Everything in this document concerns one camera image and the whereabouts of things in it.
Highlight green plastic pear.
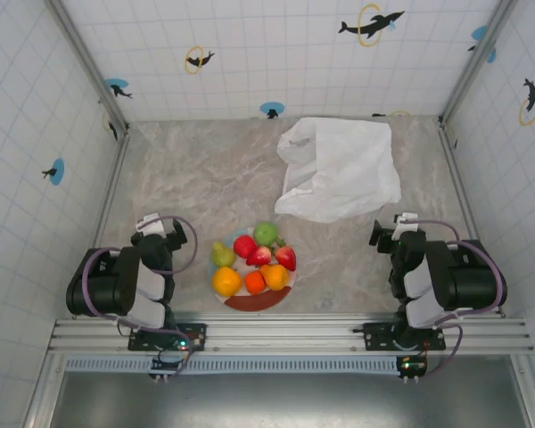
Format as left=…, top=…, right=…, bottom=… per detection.
left=210, top=241, right=237, bottom=268

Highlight red plastic apple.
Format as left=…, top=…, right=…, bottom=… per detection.
left=233, top=235, right=258, bottom=260

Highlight yellow round plastic fruit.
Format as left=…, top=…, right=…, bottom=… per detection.
left=211, top=266, right=243, bottom=299

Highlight white plastic bag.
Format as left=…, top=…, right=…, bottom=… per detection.
left=274, top=116, right=402, bottom=224

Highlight red plastic strawberry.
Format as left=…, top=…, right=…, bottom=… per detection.
left=245, top=245, right=273, bottom=268
left=274, top=240, right=297, bottom=272

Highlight green plastic apple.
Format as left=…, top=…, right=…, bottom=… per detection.
left=253, top=221, right=280, bottom=246

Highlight orange plastic tangerine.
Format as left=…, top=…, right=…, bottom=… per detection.
left=243, top=270, right=268, bottom=295

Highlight orange-yellow plastic pear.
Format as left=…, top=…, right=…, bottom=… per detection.
left=259, top=263, right=290, bottom=292

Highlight round multicoloured plate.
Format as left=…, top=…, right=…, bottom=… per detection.
left=207, top=226, right=298, bottom=312

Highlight dolphin blue circle sticker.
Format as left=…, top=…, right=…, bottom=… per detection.
left=259, top=101, right=285, bottom=120
left=104, top=78, right=134, bottom=100
left=467, top=25, right=498, bottom=63
left=41, top=158, right=66, bottom=186

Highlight grey metal panel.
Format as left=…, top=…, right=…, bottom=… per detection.
left=48, top=372, right=531, bottom=428

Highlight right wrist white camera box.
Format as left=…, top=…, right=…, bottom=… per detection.
left=392, top=212, right=421, bottom=236

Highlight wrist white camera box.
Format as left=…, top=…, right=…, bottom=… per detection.
left=136, top=213, right=167, bottom=237
left=392, top=212, right=421, bottom=236

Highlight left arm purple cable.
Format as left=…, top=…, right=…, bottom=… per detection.
left=80, top=215, right=200, bottom=378

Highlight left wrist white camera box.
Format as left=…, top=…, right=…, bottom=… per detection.
left=136, top=213, right=167, bottom=237

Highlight aluminium table side rail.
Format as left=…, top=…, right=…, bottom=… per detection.
left=91, top=127, right=131, bottom=251
left=437, top=116, right=482, bottom=244

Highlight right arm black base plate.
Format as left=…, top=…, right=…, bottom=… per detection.
left=363, top=321, right=447, bottom=353

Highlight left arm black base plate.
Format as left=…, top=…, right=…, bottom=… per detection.
left=128, top=321, right=208, bottom=353

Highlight aluminium mounting rail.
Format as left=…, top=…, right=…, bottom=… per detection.
left=48, top=311, right=535, bottom=356

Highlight white slotted cable duct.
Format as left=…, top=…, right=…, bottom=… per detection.
left=64, top=355, right=405, bottom=374

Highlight aluminium frame bar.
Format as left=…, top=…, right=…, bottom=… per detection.
left=510, top=354, right=535, bottom=428
left=24, top=354, right=68, bottom=428

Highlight aluminium frame post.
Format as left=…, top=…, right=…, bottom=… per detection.
left=440, top=0, right=521, bottom=126
left=44, top=0, right=131, bottom=133

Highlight large dolphins yellow ring sticker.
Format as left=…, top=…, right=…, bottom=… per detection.
left=337, top=3, right=406, bottom=48

